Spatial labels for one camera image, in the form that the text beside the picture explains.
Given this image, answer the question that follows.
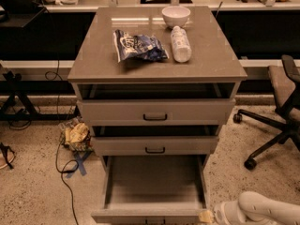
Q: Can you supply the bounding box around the grey drawer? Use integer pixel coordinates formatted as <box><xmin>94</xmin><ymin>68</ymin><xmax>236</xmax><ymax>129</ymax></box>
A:
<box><xmin>91</xmin><ymin>136</ymin><xmax>218</xmax><ymax>156</ymax></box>
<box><xmin>91</xmin><ymin>155</ymin><xmax>209</xmax><ymax>225</ymax></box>
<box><xmin>77</xmin><ymin>98</ymin><xmax>235</xmax><ymax>126</ymax></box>

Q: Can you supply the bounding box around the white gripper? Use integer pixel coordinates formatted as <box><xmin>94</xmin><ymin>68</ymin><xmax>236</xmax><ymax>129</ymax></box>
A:
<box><xmin>214</xmin><ymin>201</ymin><xmax>249</xmax><ymax>225</ymax></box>

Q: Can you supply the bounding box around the blue tape cross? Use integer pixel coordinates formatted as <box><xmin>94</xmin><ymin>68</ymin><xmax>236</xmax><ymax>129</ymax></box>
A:
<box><xmin>66</xmin><ymin>151</ymin><xmax>92</xmax><ymax>178</ymax></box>

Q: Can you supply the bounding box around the grey top drawer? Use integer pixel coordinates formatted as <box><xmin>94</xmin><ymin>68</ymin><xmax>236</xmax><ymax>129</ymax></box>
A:
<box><xmin>77</xmin><ymin>98</ymin><xmax>235</xmax><ymax>126</ymax></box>

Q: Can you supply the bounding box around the grey bottom drawer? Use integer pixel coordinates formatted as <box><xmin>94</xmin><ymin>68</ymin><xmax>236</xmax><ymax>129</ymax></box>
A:
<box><xmin>91</xmin><ymin>155</ymin><xmax>209</xmax><ymax>225</ymax></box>

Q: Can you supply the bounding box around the grey drawer cabinet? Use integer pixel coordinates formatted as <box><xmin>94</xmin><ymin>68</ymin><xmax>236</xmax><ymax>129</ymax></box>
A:
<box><xmin>67</xmin><ymin>5</ymin><xmax>248</xmax><ymax>173</ymax></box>

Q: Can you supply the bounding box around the white bowl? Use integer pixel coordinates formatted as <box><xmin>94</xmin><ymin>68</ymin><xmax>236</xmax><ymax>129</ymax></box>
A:
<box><xmin>162</xmin><ymin>6</ymin><xmax>190</xmax><ymax>28</ymax></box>

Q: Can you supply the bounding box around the blue chip bag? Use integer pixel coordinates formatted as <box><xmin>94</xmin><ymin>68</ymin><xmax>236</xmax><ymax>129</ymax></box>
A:
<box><xmin>113</xmin><ymin>29</ymin><xmax>169</xmax><ymax>62</ymax></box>

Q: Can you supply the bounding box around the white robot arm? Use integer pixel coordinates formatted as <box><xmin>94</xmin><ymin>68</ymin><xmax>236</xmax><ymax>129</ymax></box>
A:
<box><xmin>214</xmin><ymin>191</ymin><xmax>300</xmax><ymax>225</ymax></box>

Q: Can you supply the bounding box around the white plastic bottle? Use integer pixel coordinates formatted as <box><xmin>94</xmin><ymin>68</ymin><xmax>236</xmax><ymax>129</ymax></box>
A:
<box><xmin>171</xmin><ymin>26</ymin><xmax>192</xmax><ymax>63</ymax></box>

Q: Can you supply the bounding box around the grey middle drawer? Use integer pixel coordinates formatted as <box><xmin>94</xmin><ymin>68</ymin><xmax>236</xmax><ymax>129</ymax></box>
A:
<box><xmin>91</xmin><ymin>136</ymin><xmax>218</xmax><ymax>156</ymax></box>

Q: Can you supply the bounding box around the black floor cable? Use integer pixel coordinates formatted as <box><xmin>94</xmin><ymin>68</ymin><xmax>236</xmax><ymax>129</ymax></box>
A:
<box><xmin>44</xmin><ymin>59</ymin><xmax>81</xmax><ymax>225</ymax></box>

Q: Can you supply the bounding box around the yellow foam finger pad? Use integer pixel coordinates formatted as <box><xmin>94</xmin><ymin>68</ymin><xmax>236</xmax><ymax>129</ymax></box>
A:
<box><xmin>198</xmin><ymin>210</ymin><xmax>214</xmax><ymax>224</ymax></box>

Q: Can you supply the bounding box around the black tripod stand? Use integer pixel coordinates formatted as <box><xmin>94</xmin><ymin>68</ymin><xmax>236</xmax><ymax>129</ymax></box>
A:
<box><xmin>0</xmin><ymin>70</ymin><xmax>79</xmax><ymax>121</ymax></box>

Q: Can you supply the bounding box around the black side table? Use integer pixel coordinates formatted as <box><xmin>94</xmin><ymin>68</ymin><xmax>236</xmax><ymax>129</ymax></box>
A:
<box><xmin>0</xmin><ymin>0</ymin><xmax>46</xmax><ymax>28</ymax></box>

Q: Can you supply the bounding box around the black office chair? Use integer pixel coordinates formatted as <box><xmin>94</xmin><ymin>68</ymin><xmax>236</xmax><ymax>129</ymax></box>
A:
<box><xmin>232</xmin><ymin>54</ymin><xmax>300</xmax><ymax>171</ymax></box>

